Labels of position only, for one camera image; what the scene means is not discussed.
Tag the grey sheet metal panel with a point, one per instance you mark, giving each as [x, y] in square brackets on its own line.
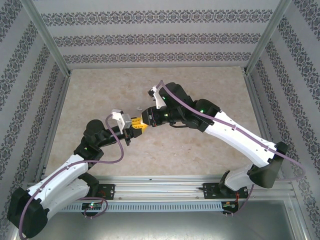
[160, 225]

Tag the right aluminium side rail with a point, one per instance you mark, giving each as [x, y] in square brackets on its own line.
[258, 112]

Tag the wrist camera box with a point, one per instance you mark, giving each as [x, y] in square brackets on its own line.
[158, 100]
[118, 116]

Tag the black mount plate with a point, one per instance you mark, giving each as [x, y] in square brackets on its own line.
[108, 191]
[208, 191]

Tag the small controller board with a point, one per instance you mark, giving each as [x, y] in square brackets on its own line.
[230, 205]

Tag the right aluminium frame post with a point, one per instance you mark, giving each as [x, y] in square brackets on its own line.
[267, 37]

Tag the aluminium frame post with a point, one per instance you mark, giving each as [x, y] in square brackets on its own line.
[47, 37]
[267, 37]

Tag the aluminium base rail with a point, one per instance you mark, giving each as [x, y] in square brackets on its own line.
[160, 187]

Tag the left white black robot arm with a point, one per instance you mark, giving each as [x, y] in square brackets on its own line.
[60, 180]

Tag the controller board with green light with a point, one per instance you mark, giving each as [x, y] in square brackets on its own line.
[92, 205]

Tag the left aluminium frame post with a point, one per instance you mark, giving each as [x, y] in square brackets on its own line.
[47, 37]

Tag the right black mount plate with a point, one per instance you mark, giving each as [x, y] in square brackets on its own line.
[208, 191]

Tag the aluminium side rail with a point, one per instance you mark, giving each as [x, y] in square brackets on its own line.
[59, 107]
[258, 112]

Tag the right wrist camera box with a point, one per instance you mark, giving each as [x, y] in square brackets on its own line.
[158, 100]

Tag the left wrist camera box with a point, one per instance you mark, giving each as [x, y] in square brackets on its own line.
[118, 116]

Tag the left aluminium side rail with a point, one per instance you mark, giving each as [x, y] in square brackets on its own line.
[59, 107]

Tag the left black mount plate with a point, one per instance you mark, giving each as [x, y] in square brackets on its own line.
[108, 191]

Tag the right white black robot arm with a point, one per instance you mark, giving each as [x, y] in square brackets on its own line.
[237, 140]

